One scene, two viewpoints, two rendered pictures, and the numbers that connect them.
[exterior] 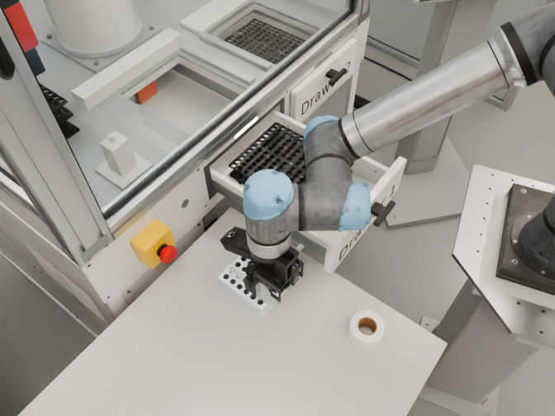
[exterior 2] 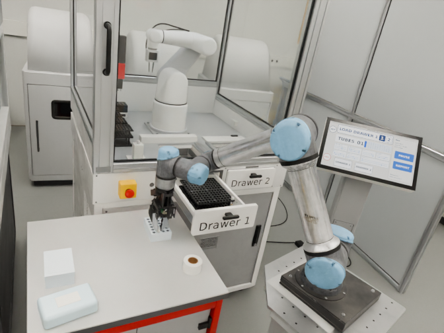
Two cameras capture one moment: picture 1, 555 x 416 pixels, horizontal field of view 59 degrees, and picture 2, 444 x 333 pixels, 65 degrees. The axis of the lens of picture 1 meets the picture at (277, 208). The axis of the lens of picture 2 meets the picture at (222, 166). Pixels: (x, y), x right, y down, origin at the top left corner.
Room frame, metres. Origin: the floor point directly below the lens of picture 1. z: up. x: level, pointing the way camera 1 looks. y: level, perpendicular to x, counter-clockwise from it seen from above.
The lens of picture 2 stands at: (-0.54, -0.60, 1.64)
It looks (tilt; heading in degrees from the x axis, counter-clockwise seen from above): 24 degrees down; 22
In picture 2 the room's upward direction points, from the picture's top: 10 degrees clockwise
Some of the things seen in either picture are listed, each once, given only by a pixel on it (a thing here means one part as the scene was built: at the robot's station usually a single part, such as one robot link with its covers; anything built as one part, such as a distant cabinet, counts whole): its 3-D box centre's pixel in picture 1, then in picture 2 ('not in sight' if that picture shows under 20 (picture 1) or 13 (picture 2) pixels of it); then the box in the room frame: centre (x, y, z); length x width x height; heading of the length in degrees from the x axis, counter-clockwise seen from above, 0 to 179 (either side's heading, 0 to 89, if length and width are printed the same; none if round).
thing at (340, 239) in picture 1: (366, 213); (225, 219); (0.62, -0.19, 0.87); 0.29 x 0.02 x 0.11; 142
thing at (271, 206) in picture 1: (270, 207); (168, 162); (0.46, 0.01, 1.11); 0.09 x 0.08 x 0.11; 90
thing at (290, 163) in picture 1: (291, 172); (205, 195); (0.75, -0.03, 0.87); 0.22 x 0.18 x 0.06; 52
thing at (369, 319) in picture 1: (366, 329); (191, 264); (0.40, -0.18, 0.78); 0.07 x 0.07 x 0.04
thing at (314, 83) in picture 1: (324, 80); (250, 178); (1.07, -0.13, 0.87); 0.29 x 0.02 x 0.11; 142
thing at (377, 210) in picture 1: (379, 210); (229, 215); (0.61, -0.21, 0.91); 0.07 x 0.04 x 0.01; 142
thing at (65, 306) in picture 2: not in sight; (68, 304); (0.02, 0.03, 0.78); 0.15 x 0.10 x 0.04; 152
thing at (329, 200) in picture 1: (331, 198); (193, 170); (0.48, -0.09, 1.11); 0.11 x 0.11 x 0.08; 0
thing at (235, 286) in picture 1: (252, 283); (157, 228); (0.51, 0.06, 0.78); 0.12 x 0.08 x 0.04; 51
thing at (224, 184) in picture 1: (287, 172); (204, 195); (0.75, -0.02, 0.86); 0.40 x 0.26 x 0.06; 52
